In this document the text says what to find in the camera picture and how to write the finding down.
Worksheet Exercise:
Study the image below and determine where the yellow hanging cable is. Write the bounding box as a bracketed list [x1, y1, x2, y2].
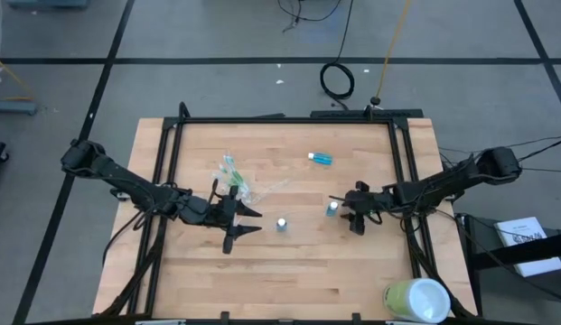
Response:
[372, 0, 412, 107]

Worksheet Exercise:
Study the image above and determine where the clear plastic bag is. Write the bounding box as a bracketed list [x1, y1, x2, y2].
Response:
[210, 151, 266, 204]

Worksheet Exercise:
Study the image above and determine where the clear plastic wrapper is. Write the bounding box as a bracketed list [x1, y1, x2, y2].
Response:
[250, 178, 294, 202]

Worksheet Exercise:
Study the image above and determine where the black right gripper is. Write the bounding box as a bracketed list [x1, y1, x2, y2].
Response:
[329, 181, 395, 237]

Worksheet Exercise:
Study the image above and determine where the black tangled floor cable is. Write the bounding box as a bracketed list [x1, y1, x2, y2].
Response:
[277, 0, 342, 33]

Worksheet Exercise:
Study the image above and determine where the black coiled hanging cable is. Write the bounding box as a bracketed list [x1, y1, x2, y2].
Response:
[319, 0, 356, 101]

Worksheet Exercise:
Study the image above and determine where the green disinfecting wipes canister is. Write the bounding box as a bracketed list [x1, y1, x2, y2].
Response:
[382, 278, 452, 324]

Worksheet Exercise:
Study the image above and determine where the black side cart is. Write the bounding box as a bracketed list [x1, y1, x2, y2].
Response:
[460, 211, 561, 317]

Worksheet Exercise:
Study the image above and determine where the grey stand foot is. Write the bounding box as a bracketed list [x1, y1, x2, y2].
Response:
[0, 98, 39, 116]

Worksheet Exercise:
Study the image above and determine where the black aluminium table frame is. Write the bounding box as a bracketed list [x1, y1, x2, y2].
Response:
[98, 101, 480, 325]

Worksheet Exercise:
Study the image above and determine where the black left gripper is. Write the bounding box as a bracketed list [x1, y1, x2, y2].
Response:
[182, 184, 264, 255]

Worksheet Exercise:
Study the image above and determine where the white printed booklet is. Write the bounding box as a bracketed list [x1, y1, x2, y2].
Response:
[494, 216, 561, 277]

